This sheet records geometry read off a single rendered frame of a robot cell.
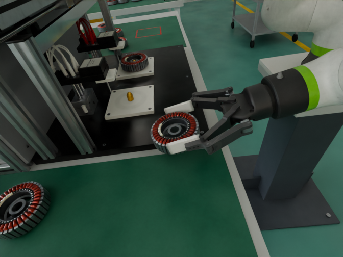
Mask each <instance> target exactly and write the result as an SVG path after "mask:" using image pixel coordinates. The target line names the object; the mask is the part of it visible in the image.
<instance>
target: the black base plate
mask: <svg viewBox="0 0 343 257"><path fill-rule="evenodd" d="M133 53H143V54H146V55H147V57H154V75H149V76H142V77H138V78H131V79H124V80H116V78H115V80H114V81H111V82H109V85H110V88H111V90H119V89H127V88H134V87H141V86H148V85H154V114H147V115H139V116H132V117H125V118H117V119H109V120H106V119H105V114H106V110H107V106H108V103H109V99H110V92H109V89H108V86H107V84H106V82H104V83H96V82H95V81H94V82H86V83H82V85H83V87H84V89H87V88H93V90H94V92H95V95H96V97H97V99H98V103H97V106H96V109H95V112H94V114H92V115H85V116H79V118H80V119H81V121H82V123H83V125H84V126H85V128H86V130H87V131H88V133H89V135H90V137H91V138H92V140H93V142H94V144H95V148H93V150H94V151H93V153H91V154H88V152H86V154H85V155H81V153H80V152H79V150H78V149H77V147H76V146H75V144H74V143H73V141H72V139H71V138H70V137H69V135H68V134H67V132H66V131H65V129H64V128H63V126H62V125H61V123H60V122H59V120H58V119H57V117H56V118H55V120H54V121H53V123H52V125H51V127H50V128H49V130H48V132H47V133H46V134H47V136H48V137H49V138H50V139H51V141H52V142H53V143H54V145H55V146H56V147H57V148H58V152H57V153H55V154H56V157H55V158H54V159H50V158H48V159H47V160H44V159H43V158H42V157H41V156H40V155H39V154H38V152H36V153H35V154H34V156H33V158H32V161H33V162H34V163H35V164H36V165H39V164H47V163H55V162H63V161H70V160H78V159H86V158H94V157H102V156H109V155H117V154H122V153H130V152H138V151H145V150H153V149H157V148H156V147H155V145H154V143H153V140H152V138H151V128H152V126H153V124H154V123H155V121H156V120H158V119H159V118H161V117H162V116H164V115H166V113H165V111H164V108H168V107H171V106H174V105H177V104H179V103H181V102H185V101H188V100H190V99H191V98H192V94H193V93H194V92H197V89H196V86H195V83H194V79H193V76H192V73H191V70H190V66H189V63H188V60H187V56H186V53H185V50H184V46H183V45H175V46H168V47H161V48H154V49H147V50H140V51H136V52H129V53H122V54H121V55H120V56H119V55H118V56H119V59H120V60H121V59H122V58H123V57H124V56H126V55H129V54H133ZM103 57H105V58H106V60H107V63H108V66H109V69H114V68H116V70H117V71H118V67H119V62H118V59H117V56H115V55H107V56H103ZM188 113H189V114H191V115H193V116H194V117H195V118H196V119H197V121H198V123H199V129H200V136H202V135H203V134H205V133H206V132H207V131H208V130H209V128H208V124H207V121H206V118H205V115H204V111H203V109H201V108H196V109H195V110H194V111H191V112H188Z"/></svg>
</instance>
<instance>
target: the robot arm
mask: <svg viewBox="0 0 343 257"><path fill-rule="evenodd" d="M261 18H262V21H263V23H264V25H265V26H266V27H267V28H268V29H269V30H272V31H274V32H313V33H314V35H313V38H312V45H311V50H310V52H309V54H308V56H307V57H306V58H305V59H304V60H303V61H302V62H301V65H300V66H297V67H294V68H291V69H288V70H285V71H281V72H278V73H275V74H272V75H269V76H266V77H263V79H262V80H261V83H258V84H255V85H251V86H248V87H245V88H244V90H243V91H242V92H241V93H239V94H234V92H233V87H231V86H230V87H227V88H224V89H218V90H210V91H202V92H194V93H193V94H192V98H191V99H190V100H188V101H185V102H181V103H179V104H177V105H174V106H171V107H168V108H164V111H165V113H166V115H167V114H168V113H170V114H171V113H172V112H185V113H188V112H191V111H194V110H195V109H196V108H201V109H214V110H219V111H220V112H222V113H223V117H222V119H221V120H220V121H219V122H218V123H216V124H215V125H214V126H213V127H212V128H211V129H209V130H208V131H207V132H206V133H205V134H203V135H202V136H200V135H199V134H197V135H194V136H190V137H187V138H184V139H181V140H177V141H174V142H171V143H168V144H166V147H167V149H168V150H169V152H170V154H171V155H172V154H175V153H178V152H182V151H185V150H186V151H192V150H196V149H200V148H204V149H205V150H206V151H207V153H208V154H209V155H211V154H213V153H215V152H216V151H218V150H220V149H221V148H223V147H225V146H227V145H228V144H230V143H232V142H233V141H235V140H237V139H238V138H240V137H242V136H245V135H249V134H252V133H253V125H252V122H251V121H250V120H253V121H258V120H262V119H266V118H269V117H272V118H273V119H276V120H277V119H280V118H284V117H288V116H291V115H295V114H299V113H302V112H306V111H309V110H313V109H317V108H321V107H327V106H335V105H343V0H264V1H263V5H262V9H261ZM236 123H239V124H237V125H236ZM234 125H235V126H234ZM227 129H228V130H227Z"/></svg>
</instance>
